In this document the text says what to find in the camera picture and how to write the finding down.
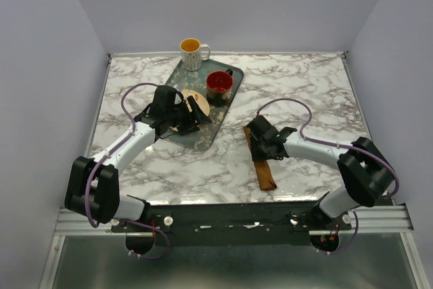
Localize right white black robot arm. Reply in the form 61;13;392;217
246;115;398;229

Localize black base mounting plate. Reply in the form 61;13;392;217
111;200;352;248

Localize brown cloth napkin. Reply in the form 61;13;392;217
243;127;277;192

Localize green floral tray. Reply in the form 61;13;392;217
158;57;245;153

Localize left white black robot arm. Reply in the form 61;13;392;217
64;85;212;231

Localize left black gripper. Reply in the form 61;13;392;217
166;95;212;136

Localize peach floral plate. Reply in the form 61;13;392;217
172;89;210;132

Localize red black mug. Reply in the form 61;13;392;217
206;69;234;107

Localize aluminium frame rail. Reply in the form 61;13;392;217
54;205;414;236

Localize white mug yellow inside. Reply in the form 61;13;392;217
180;38;210;71

